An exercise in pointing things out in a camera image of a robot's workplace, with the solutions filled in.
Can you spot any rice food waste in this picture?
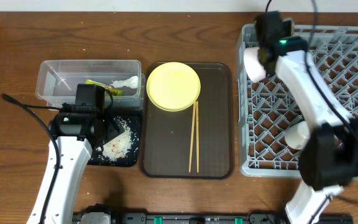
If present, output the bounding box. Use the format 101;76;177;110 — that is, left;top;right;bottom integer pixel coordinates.
95;116;141;167

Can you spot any green orange snack wrapper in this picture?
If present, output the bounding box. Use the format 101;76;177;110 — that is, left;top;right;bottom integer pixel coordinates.
85;80;123;96

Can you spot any white tissue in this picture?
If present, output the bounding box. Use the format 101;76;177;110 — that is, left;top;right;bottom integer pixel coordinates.
111;76;139;89

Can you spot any yellow plate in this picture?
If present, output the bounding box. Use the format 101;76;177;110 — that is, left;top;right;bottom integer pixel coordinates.
146;62;201;112

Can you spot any wooden chopstick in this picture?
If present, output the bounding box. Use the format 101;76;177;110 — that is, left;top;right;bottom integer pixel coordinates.
188;102;196;173
195;101;200;173

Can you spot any small white green cup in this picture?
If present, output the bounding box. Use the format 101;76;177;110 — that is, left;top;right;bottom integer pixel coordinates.
285;121;310;150

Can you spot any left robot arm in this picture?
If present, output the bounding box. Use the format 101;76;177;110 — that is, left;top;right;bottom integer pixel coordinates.
28;84;124;223

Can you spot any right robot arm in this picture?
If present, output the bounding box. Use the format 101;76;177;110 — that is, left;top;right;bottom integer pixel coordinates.
245;11;358;223

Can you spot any black waste tray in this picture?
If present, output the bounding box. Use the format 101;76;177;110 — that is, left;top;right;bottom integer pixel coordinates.
88;110;142;167

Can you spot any grey dishwasher rack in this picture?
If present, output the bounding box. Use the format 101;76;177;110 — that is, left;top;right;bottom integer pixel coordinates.
236;24;358;181

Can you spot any clear plastic bin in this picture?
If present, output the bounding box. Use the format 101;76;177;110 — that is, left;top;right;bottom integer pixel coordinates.
35;60;145;110

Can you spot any brown serving tray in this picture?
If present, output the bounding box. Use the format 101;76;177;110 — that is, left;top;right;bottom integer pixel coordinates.
140;63;234;179

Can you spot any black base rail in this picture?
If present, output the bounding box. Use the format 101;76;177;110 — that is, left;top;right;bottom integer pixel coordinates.
72;203;354;224

